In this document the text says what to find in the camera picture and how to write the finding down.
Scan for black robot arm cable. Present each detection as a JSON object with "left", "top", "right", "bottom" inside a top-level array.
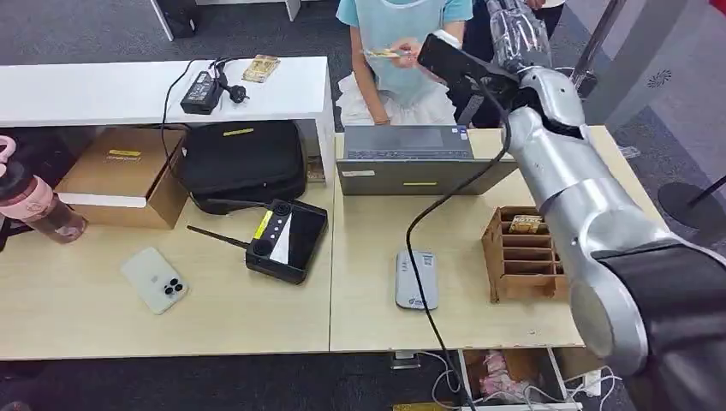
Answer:
[{"left": 404, "top": 74, "right": 515, "bottom": 411}]

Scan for small printed box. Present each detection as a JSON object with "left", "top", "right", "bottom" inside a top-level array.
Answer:
[{"left": 306, "top": 156, "right": 328, "bottom": 184}]

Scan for black adapter cord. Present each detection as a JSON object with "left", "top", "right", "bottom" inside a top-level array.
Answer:
[{"left": 160, "top": 58, "right": 197, "bottom": 182}]

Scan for pink water bottle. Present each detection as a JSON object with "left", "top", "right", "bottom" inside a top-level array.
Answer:
[{"left": 0, "top": 134, "right": 88, "bottom": 245}]

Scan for white cables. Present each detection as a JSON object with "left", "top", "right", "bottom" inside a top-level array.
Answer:
[{"left": 416, "top": 351, "right": 622, "bottom": 411}]

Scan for black power adapter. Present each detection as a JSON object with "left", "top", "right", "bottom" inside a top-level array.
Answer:
[{"left": 179, "top": 70, "right": 224, "bottom": 116}]

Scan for person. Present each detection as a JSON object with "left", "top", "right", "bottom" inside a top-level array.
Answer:
[
  {"left": 453, "top": 0, "right": 567, "bottom": 129},
  {"left": 336, "top": 0, "right": 474, "bottom": 127}
]

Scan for white table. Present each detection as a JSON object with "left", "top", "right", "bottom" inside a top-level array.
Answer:
[{"left": 195, "top": 0, "right": 303, "bottom": 22}]

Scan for dark cabinet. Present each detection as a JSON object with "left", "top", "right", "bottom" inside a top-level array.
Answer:
[{"left": 150, "top": 0, "right": 199, "bottom": 42}]

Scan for white crate frame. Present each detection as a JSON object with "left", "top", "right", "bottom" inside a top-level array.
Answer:
[{"left": 456, "top": 348, "right": 584, "bottom": 411}]

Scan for grey pocket wifi router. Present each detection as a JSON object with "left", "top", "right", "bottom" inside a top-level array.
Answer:
[{"left": 394, "top": 249, "right": 439, "bottom": 312}]

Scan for chrome stanchion post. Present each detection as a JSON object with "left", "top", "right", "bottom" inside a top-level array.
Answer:
[{"left": 569, "top": 0, "right": 626, "bottom": 98}]

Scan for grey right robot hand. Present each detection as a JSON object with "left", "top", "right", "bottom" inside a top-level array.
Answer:
[{"left": 485, "top": 0, "right": 552, "bottom": 74}]

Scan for black bag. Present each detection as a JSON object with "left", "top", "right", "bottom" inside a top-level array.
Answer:
[{"left": 179, "top": 120, "right": 308, "bottom": 216}]

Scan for white smartphone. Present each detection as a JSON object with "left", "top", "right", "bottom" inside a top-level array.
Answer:
[{"left": 120, "top": 247, "right": 189, "bottom": 316}]

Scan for white shelf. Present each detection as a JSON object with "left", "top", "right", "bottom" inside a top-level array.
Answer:
[{"left": 0, "top": 55, "right": 336, "bottom": 186}]

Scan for metal desk bracket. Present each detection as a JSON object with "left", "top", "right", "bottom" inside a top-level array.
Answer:
[{"left": 390, "top": 351, "right": 421, "bottom": 371}]

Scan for pink cloth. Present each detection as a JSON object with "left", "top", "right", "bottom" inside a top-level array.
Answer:
[{"left": 479, "top": 351, "right": 532, "bottom": 404}]

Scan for black remote controller with antenna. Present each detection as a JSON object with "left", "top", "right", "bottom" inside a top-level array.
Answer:
[{"left": 186, "top": 198, "right": 330, "bottom": 286}]

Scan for black strap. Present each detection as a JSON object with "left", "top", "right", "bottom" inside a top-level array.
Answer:
[{"left": 0, "top": 217, "right": 35, "bottom": 253}]

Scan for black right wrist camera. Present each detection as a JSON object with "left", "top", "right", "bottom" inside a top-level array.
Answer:
[{"left": 416, "top": 29, "right": 520, "bottom": 127}]

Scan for wooden card box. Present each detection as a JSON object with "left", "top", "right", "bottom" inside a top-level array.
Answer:
[{"left": 480, "top": 205, "right": 571, "bottom": 305}]

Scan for person's left hand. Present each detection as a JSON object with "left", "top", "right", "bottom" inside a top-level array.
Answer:
[{"left": 390, "top": 37, "right": 424, "bottom": 70}]

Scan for printed card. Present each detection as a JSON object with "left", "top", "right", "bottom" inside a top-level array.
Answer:
[
  {"left": 509, "top": 214, "right": 545, "bottom": 235},
  {"left": 362, "top": 47, "right": 411, "bottom": 60},
  {"left": 241, "top": 54, "right": 282, "bottom": 84}
]

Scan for grey laptop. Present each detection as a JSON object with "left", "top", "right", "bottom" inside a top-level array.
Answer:
[{"left": 336, "top": 124, "right": 518, "bottom": 198}]

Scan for brown cardboard box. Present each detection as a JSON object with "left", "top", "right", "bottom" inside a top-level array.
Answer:
[{"left": 55, "top": 127, "right": 188, "bottom": 230}]

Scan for black plug cable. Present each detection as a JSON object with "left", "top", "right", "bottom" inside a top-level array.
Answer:
[{"left": 210, "top": 55, "right": 251, "bottom": 105}]

